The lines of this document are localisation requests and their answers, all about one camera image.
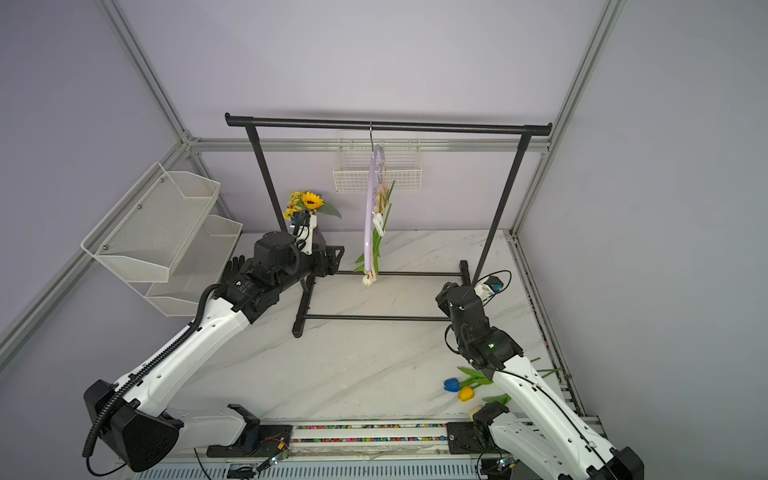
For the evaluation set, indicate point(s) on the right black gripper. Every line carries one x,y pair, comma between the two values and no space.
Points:
445,300

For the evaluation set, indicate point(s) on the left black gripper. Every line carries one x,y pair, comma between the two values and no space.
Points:
332,264

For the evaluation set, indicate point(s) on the purple clip hanger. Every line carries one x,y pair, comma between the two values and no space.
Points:
375,179

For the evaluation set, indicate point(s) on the white tulip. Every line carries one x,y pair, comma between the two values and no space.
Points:
380,222

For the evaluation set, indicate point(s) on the blue tulip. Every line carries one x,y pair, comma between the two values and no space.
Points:
476,378

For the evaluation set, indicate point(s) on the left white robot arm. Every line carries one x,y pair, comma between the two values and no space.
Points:
131,415

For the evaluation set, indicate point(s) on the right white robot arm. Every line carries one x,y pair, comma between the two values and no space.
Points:
559,445

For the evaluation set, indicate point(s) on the sunflower bouquet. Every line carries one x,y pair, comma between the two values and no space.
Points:
307,201

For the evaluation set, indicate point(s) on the black and yellow glove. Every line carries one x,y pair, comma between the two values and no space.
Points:
232,270

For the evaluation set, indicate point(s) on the white mesh shelf basket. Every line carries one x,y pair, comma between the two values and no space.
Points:
164,240

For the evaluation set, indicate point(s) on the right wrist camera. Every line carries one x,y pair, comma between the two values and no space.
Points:
488,287

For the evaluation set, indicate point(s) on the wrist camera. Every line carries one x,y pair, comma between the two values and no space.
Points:
304,223
488,287

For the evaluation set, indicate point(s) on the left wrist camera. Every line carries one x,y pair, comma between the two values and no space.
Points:
304,223

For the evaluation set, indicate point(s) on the white wire wall basket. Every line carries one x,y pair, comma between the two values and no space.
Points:
394,163

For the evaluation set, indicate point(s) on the metal base rail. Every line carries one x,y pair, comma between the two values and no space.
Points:
430,449

